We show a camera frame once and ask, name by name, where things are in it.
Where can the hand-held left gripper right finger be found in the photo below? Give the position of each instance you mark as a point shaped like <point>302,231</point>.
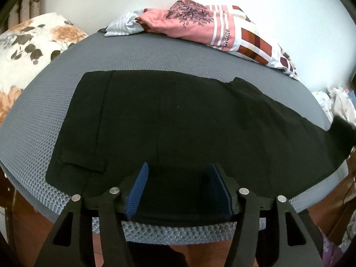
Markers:
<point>219,189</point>

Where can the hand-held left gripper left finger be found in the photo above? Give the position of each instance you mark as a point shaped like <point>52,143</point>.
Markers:
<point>138,189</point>

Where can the black pants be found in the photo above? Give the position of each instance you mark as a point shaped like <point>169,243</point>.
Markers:
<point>180,116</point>

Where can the grey mesh mat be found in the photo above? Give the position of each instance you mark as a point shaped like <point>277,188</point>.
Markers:
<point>167,52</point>

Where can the white patterned cloth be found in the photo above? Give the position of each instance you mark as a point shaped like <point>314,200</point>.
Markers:
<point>338,100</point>

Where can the white striped garment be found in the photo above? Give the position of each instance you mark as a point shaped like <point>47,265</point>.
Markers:
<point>125,23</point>

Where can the pink printed shirt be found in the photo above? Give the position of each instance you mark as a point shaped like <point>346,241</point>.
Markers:
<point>200,22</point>

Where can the floral pillow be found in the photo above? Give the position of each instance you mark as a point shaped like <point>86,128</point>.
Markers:
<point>30,47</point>

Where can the beige curtain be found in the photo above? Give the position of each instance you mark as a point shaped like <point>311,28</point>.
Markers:
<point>30,0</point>

